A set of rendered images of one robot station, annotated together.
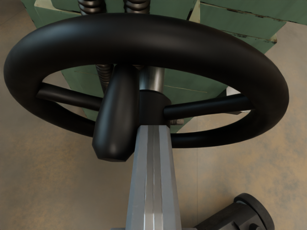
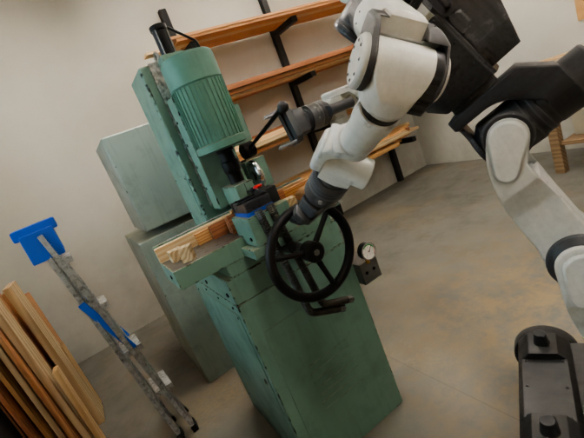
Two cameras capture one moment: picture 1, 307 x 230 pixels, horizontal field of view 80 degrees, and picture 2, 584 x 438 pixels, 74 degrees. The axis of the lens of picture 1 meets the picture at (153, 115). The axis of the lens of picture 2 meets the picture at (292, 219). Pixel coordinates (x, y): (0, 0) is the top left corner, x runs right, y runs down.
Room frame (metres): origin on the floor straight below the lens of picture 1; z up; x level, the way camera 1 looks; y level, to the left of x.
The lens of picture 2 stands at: (-0.95, 0.15, 1.17)
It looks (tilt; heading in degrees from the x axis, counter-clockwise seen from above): 14 degrees down; 353
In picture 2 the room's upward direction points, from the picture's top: 22 degrees counter-clockwise
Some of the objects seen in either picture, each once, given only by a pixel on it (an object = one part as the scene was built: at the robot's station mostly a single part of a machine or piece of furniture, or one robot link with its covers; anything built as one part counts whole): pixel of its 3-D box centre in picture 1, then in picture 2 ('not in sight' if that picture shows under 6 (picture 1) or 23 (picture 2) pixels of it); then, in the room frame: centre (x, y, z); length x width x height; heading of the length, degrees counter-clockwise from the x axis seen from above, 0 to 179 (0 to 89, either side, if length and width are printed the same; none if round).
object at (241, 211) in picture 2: not in sight; (256, 199); (0.20, 0.09, 0.99); 0.13 x 0.11 x 0.06; 108
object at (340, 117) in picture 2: not in sight; (332, 111); (0.35, -0.27, 1.14); 0.11 x 0.11 x 0.11; 18
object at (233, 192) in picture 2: not in sight; (241, 194); (0.42, 0.12, 0.99); 0.14 x 0.07 x 0.09; 18
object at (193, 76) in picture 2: not in sight; (204, 104); (0.40, 0.11, 1.32); 0.18 x 0.18 x 0.31
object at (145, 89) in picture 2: not in sight; (200, 157); (0.68, 0.21, 1.16); 0.22 x 0.22 x 0.72; 18
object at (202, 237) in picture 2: not in sight; (263, 206); (0.42, 0.06, 0.92); 0.54 x 0.02 x 0.04; 108
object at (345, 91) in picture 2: not in sight; (341, 101); (0.37, -0.32, 1.16); 0.13 x 0.07 x 0.09; 102
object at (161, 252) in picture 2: not in sight; (237, 216); (0.41, 0.16, 0.92); 0.60 x 0.02 x 0.05; 108
